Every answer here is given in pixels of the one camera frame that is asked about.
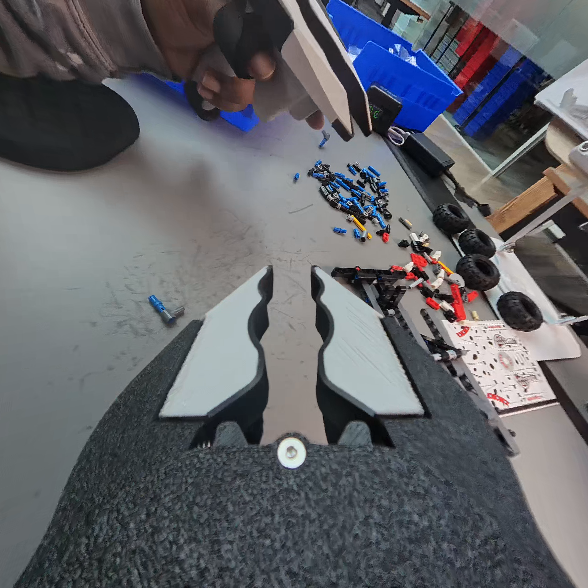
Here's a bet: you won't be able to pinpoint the black toy tyre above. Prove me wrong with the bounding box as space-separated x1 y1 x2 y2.
432 202 471 235
496 292 545 332
456 254 501 293
458 227 497 259

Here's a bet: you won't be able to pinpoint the white sticker sheet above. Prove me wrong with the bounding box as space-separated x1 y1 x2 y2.
441 319 558 411

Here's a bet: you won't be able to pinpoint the black power adapter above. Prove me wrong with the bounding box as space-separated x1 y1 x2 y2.
405 132 456 179

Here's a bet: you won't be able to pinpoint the grey desk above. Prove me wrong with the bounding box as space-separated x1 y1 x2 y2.
0 78 588 588

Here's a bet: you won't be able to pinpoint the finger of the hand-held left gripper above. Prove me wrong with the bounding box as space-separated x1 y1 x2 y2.
278 0 356 141
302 0 375 138

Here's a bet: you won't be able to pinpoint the pile of red white bricks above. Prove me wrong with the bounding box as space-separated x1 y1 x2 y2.
395 218 480 324

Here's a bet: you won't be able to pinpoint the person's left hand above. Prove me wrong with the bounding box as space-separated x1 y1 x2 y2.
145 0 278 111

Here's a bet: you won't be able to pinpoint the white and wooden book stand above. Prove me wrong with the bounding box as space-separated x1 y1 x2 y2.
492 138 588 362

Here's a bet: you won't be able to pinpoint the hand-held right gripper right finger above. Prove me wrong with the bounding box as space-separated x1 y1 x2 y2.
311 267 426 421

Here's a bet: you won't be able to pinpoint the black desk strip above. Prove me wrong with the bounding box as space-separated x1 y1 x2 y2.
386 129 588 442

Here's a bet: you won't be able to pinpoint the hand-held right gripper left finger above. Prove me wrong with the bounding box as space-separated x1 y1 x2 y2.
159 267 274 421

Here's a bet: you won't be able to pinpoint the wooden table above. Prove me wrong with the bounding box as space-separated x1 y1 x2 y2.
487 166 588 235

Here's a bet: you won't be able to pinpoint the building instruction booklet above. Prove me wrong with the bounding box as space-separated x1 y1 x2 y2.
536 60 588 138

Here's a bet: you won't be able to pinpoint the person's left forearm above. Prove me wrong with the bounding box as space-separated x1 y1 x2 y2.
0 0 175 85

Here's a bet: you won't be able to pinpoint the black power unit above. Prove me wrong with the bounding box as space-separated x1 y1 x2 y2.
368 85 403 136

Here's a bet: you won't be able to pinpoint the pile of blue black pins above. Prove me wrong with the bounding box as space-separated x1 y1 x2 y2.
292 161 394 242

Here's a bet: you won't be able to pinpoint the blue plastic bin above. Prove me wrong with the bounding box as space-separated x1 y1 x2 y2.
354 42 462 134
166 0 414 132

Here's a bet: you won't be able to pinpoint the grey toy brick chassis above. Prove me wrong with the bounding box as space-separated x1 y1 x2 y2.
329 265 520 457

